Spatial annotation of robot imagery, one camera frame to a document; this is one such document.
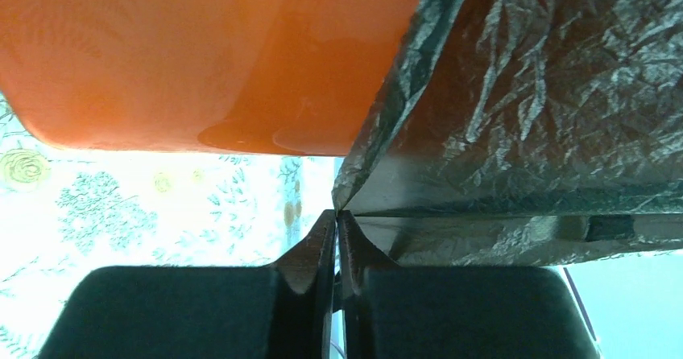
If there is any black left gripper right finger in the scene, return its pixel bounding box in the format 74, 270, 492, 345
337, 211, 600, 358

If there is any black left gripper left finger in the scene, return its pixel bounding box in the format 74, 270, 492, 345
39, 210, 336, 358

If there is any black plastic trash bag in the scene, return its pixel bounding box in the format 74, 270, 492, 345
332, 0, 682, 266

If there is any orange plastic trash bin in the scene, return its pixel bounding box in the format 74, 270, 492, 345
1, 0, 418, 156

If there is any floral patterned table mat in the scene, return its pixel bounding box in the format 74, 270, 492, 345
1, 101, 341, 358

